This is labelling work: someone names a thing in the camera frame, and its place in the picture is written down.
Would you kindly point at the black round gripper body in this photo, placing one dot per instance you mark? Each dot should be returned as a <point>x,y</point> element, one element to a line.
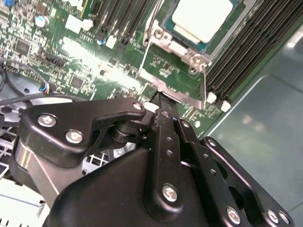
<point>106,194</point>

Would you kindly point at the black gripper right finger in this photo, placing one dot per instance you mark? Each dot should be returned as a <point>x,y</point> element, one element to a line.
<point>203,156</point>

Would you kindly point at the thin metal locking lever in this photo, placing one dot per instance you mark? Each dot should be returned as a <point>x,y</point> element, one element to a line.
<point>148,28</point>

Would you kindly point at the silver square CPU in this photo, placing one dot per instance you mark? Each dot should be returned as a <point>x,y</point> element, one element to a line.
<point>203,16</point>

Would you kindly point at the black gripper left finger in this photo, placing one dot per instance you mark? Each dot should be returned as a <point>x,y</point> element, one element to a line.
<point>90,111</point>

